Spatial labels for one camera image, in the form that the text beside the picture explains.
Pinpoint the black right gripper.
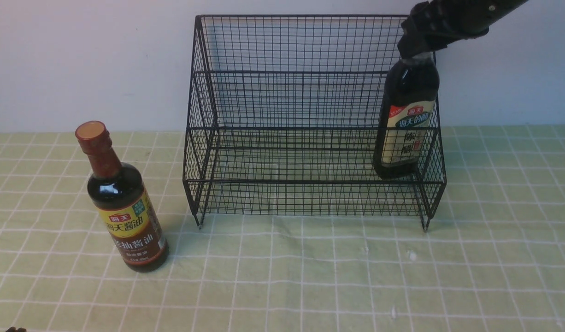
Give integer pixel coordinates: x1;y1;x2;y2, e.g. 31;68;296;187
398;1;489;59

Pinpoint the vinegar bottle with tan cap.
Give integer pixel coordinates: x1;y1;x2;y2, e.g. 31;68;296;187
372;52;439;179

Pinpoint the dark soy sauce bottle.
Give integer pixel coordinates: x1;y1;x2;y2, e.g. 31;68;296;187
75;121;169;273

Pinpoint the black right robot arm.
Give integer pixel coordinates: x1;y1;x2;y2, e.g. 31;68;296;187
398;0;525;59

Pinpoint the green checkered tablecloth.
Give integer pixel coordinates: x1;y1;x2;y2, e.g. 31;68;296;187
0;125;565;332

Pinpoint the black wire mesh rack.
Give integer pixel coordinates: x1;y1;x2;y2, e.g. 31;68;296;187
182;14;447;231

